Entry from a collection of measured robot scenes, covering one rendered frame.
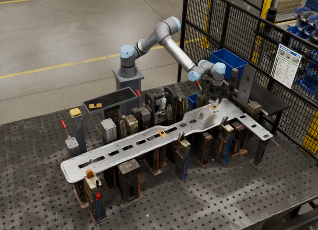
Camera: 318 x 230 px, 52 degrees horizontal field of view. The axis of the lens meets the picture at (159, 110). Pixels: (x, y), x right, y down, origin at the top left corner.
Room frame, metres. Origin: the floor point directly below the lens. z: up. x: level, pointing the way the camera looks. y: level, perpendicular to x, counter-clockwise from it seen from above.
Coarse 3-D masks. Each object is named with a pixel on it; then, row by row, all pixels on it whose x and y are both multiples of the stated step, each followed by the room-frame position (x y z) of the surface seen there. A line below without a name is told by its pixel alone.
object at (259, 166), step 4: (264, 136) 1.68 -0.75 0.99; (260, 140) 1.67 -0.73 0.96; (268, 140) 1.66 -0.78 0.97; (260, 144) 1.66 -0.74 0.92; (264, 144) 1.64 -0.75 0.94; (260, 148) 1.66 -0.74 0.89; (264, 148) 1.65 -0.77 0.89; (256, 152) 1.67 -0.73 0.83; (260, 152) 1.65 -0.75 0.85; (264, 152) 1.66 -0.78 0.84; (256, 156) 1.66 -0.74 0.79; (260, 156) 1.65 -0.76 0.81; (252, 160) 1.70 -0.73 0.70; (256, 160) 1.65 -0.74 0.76; (260, 160) 1.66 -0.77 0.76; (252, 164) 1.66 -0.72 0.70; (256, 164) 1.65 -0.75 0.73; (260, 164) 1.66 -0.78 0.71; (256, 168) 1.62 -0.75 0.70; (260, 168) 1.62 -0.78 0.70
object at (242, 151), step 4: (244, 132) 1.80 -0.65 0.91; (248, 132) 1.81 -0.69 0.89; (244, 136) 1.80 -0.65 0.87; (244, 140) 1.80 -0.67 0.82; (240, 144) 1.80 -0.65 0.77; (244, 144) 1.81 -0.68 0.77; (240, 148) 1.80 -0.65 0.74; (244, 148) 1.83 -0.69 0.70; (240, 152) 1.78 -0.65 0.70; (244, 152) 1.78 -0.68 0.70
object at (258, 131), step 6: (246, 114) 1.90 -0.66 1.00; (240, 120) 1.83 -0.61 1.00; (246, 120) 1.83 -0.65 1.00; (252, 120) 1.83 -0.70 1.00; (246, 126) 1.76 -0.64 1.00; (258, 126) 1.76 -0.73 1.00; (252, 132) 1.71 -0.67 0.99; (258, 132) 1.70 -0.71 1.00; (264, 132) 1.71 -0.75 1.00; (264, 138) 1.64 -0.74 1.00
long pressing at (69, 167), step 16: (192, 112) 1.90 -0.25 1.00; (208, 112) 1.91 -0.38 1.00; (224, 112) 1.91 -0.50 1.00; (240, 112) 1.92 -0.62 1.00; (160, 128) 1.71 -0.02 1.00; (192, 128) 1.72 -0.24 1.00; (208, 128) 1.73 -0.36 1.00; (112, 144) 1.53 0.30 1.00; (128, 144) 1.54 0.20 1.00; (144, 144) 1.54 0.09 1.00; (160, 144) 1.55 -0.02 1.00; (80, 160) 1.38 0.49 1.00; (112, 160) 1.39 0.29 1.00; (64, 176) 1.26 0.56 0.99; (80, 176) 1.26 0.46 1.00
